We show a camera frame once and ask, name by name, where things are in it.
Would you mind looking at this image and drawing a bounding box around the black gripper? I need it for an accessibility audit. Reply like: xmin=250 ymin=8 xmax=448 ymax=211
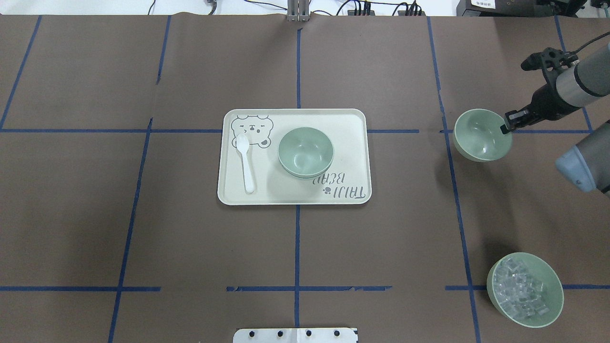
xmin=500 ymin=84 xmax=579 ymax=134

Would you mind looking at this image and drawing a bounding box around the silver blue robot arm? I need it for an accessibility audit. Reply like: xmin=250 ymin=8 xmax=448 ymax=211
xmin=500 ymin=44 xmax=610 ymax=196

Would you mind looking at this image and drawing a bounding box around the green bowl with ice cubes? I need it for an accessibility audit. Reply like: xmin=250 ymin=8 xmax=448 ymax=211
xmin=487 ymin=252 xmax=564 ymax=328

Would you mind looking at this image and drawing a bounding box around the cream bear tray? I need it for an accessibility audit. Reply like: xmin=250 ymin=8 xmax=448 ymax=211
xmin=216 ymin=109 xmax=372 ymax=205

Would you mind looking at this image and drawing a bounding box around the green bowl on tray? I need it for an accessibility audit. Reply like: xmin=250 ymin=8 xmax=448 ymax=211
xmin=280 ymin=162 xmax=333 ymax=180

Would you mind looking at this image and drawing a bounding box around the white plastic spoon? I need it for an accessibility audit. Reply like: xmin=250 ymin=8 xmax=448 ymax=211
xmin=236 ymin=134 xmax=255 ymax=194

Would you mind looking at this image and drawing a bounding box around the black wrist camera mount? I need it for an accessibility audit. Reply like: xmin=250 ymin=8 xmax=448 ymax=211
xmin=520 ymin=47 xmax=579 ymax=71

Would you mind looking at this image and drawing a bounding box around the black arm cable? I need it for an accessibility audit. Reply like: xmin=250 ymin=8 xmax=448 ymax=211
xmin=570 ymin=31 xmax=610 ymax=54

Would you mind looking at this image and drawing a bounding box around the aluminium frame post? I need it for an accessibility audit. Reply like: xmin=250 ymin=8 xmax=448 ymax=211
xmin=287 ymin=0 xmax=311 ymax=22

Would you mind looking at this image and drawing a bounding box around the white camera pole base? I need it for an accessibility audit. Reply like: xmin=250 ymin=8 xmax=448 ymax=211
xmin=233 ymin=327 xmax=359 ymax=343

